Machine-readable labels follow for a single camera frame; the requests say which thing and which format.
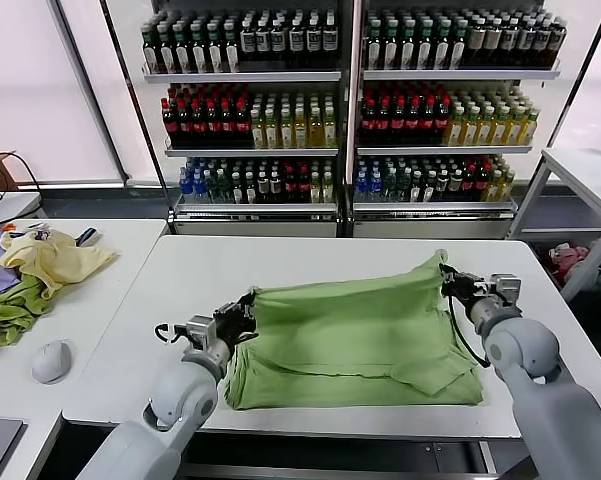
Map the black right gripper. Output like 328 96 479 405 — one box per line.
438 263 491 304

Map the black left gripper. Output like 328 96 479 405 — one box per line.
212 292 259 351

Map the light green t-shirt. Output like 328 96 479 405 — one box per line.
223 248 485 412

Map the black beverage display shelf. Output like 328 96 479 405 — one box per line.
99 0 354 239
352 0 601 240

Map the grey metal shelf board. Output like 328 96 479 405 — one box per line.
164 147 340 159
362 69 562 84
356 145 535 157
352 201 520 215
142 71 343 85
173 202 339 215

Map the pink plush toy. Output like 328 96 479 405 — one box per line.
547 242 589 274

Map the red label cola bottle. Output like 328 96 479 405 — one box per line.
220 102 236 149
435 99 451 146
191 102 207 149
420 99 436 146
375 99 391 146
405 99 421 146
390 99 406 146
161 98 177 149
176 102 192 149
234 102 251 149
360 99 376 146
205 102 221 149

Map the blue striped cloth item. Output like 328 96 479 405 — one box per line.
74 227 101 249

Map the pale yellow garment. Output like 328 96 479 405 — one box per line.
0 227 120 301

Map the white computer mouse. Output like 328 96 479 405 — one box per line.
31 339 75 385

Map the green cap dark bottle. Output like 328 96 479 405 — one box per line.
449 25 466 71
175 27 192 75
143 27 160 75
224 24 241 75
160 27 177 75
416 27 433 71
367 27 384 71
383 27 400 71
191 27 208 75
399 27 416 71
208 25 225 75
433 27 450 71

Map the lime green garment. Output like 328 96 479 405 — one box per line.
0 273 56 349

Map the beige label dark bottle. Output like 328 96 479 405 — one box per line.
467 17 485 69
483 17 501 69

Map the grey label dark bottle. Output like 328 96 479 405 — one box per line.
548 19 567 70
533 19 550 69
501 19 518 69
517 19 534 69

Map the white label dark bottle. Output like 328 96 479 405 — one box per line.
240 17 258 69
322 12 339 69
288 14 306 69
271 17 287 69
256 17 272 69
306 13 323 69

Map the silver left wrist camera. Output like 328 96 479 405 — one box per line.
185 315 216 349

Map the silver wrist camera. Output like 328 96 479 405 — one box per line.
185 315 216 349
489 273 523 306

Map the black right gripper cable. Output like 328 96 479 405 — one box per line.
447 292 492 370

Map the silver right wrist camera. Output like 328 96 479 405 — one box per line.
489 273 523 306

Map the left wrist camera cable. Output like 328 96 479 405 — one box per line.
154 323 191 346

